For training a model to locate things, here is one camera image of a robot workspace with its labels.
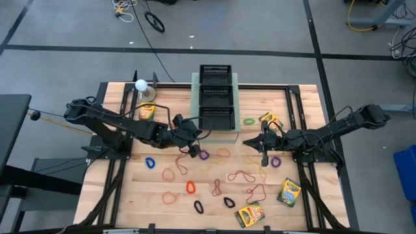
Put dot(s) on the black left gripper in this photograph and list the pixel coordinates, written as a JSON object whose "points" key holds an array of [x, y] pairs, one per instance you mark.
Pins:
{"points": [[177, 136]]}

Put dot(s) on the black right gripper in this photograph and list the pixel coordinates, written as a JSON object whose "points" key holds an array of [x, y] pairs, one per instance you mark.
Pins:
{"points": [[265, 159]]}

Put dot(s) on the yellow rubber band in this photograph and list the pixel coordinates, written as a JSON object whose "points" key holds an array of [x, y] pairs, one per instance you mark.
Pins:
{"points": [[221, 161], [260, 167]]}

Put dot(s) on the red rubber band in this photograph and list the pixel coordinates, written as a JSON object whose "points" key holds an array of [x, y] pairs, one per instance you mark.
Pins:
{"points": [[216, 187], [265, 195], [176, 163], [227, 177]]}

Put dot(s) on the yellow green crayon box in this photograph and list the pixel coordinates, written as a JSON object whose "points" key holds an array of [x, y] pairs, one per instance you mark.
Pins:
{"points": [[249, 215], [289, 191], [271, 117], [147, 111]]}

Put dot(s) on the orange rubber band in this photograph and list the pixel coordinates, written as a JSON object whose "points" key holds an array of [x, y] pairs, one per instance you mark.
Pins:
{"points": [[217, 152], [162, 197], [162, 175]]}

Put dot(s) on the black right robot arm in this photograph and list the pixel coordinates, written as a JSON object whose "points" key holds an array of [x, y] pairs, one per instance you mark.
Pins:
{"points": [[341, 125]]}

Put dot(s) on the black plastic mesh basket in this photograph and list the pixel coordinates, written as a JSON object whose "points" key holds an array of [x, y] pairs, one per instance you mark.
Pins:
{"points": [[216, 99], [215, 78], [216, 122]]}

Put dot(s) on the wooden lamp with white bulb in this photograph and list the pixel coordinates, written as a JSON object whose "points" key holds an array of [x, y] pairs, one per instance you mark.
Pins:
{"points": [[141, 85]]}

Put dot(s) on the black round hoop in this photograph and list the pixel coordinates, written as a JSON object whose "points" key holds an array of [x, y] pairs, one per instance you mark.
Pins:
{"points": [[162, 30]]}

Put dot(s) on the grey metal bar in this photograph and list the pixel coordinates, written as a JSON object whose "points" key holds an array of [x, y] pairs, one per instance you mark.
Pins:
{"points": [[403, 108]]}

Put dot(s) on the blue plastic bin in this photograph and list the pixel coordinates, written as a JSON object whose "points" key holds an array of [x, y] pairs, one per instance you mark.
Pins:
{"points": [[406, 172]]}

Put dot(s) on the black side table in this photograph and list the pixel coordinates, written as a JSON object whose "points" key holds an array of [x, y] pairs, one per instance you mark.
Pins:
{"points": [[13, 123]]}

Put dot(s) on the grey metal stand base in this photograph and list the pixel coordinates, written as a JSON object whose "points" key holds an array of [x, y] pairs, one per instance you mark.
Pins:
{"points": [[383, 21]]}

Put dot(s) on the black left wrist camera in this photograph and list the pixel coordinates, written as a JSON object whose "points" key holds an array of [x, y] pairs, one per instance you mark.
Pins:
{"points": [[196, 133]]}

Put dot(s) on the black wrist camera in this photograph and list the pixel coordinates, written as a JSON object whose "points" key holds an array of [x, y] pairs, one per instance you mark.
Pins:
{"points": [[279, 136], [196, 133]]}

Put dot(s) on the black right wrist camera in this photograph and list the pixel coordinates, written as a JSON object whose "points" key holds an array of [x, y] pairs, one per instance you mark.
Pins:
{"points": [[279, 136]]}

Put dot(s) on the black aluminium table frame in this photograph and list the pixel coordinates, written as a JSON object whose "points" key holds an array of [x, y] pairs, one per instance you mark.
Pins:
{"points": [[263, 86]]}

